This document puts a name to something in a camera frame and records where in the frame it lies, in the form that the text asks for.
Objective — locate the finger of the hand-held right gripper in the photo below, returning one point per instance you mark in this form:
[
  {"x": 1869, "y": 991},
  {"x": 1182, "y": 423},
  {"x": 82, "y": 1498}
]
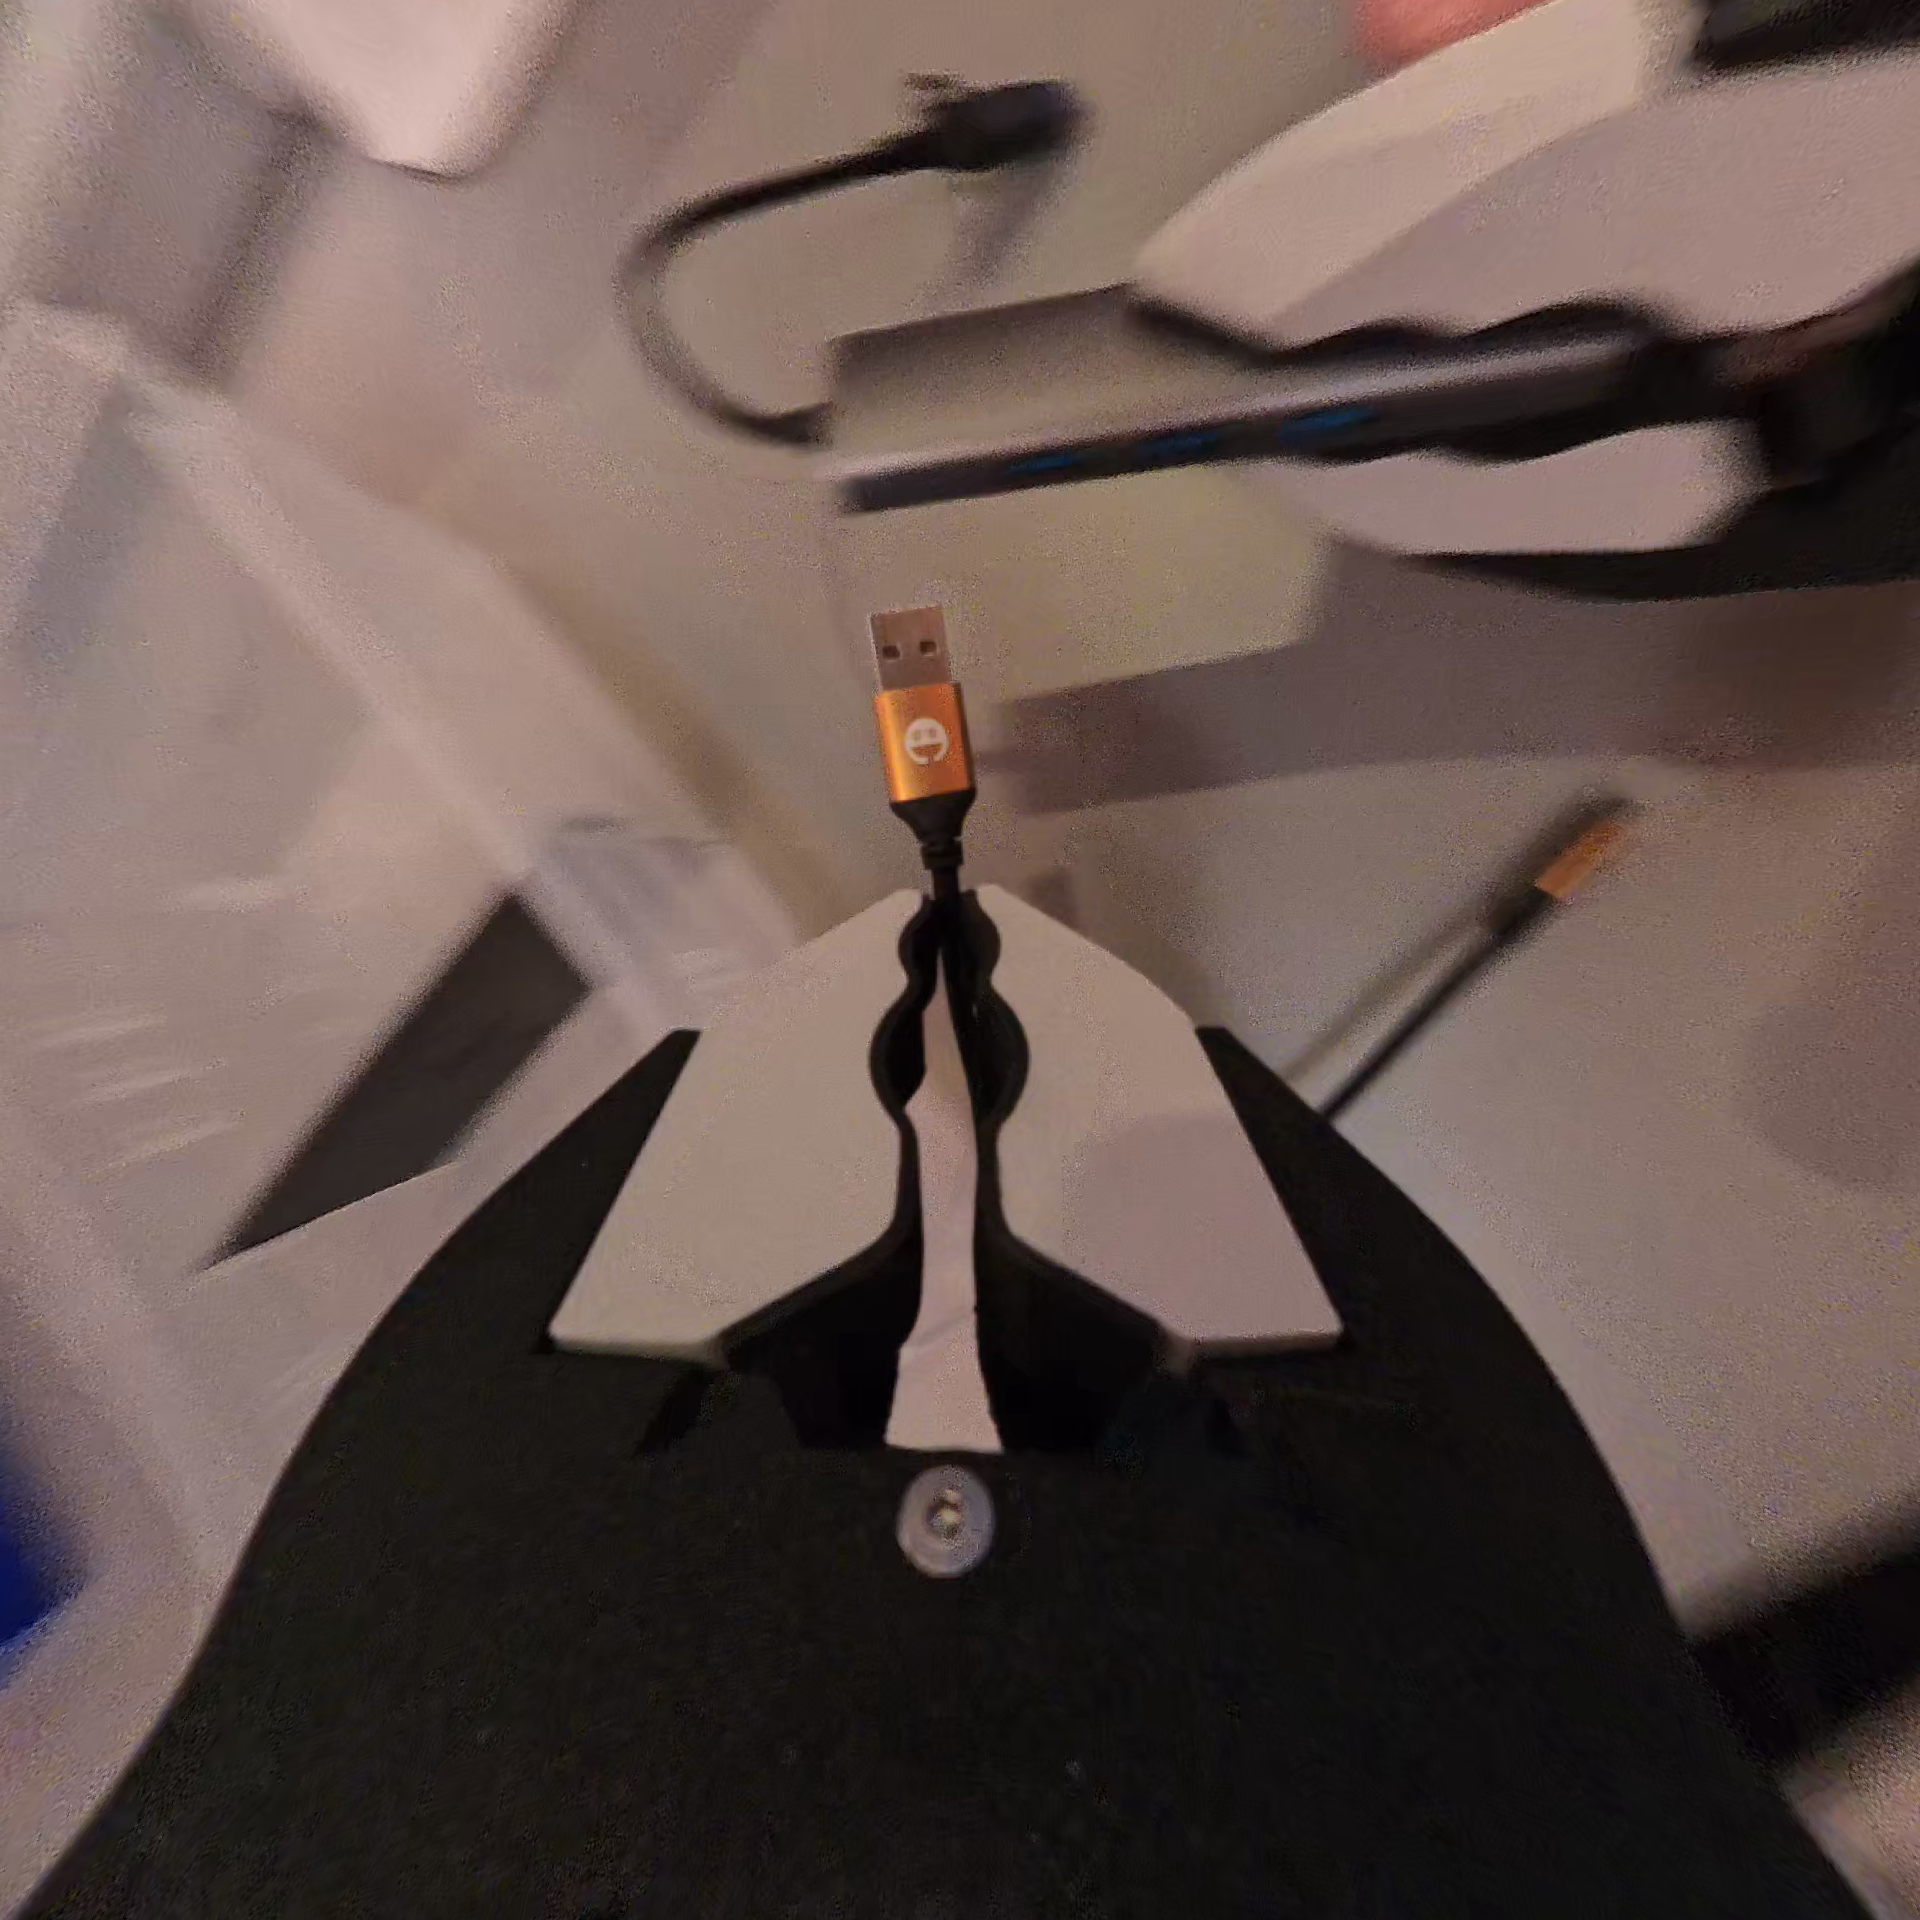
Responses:
[
  {"x": 1503, "y": 204},
  {"x": 1523, "y": 501}
]

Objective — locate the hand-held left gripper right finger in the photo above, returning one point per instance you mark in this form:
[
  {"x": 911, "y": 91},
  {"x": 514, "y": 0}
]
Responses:
[{"x": 1139, "y": 1190}]

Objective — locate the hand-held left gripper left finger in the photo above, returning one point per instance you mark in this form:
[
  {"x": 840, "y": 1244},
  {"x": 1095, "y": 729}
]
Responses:
[{"x": 746, "y": 1190}]

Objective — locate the white cardboard box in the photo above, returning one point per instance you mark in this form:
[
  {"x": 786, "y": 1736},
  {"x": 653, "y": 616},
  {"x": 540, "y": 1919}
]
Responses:
[{"x": 302, "y": 674}]

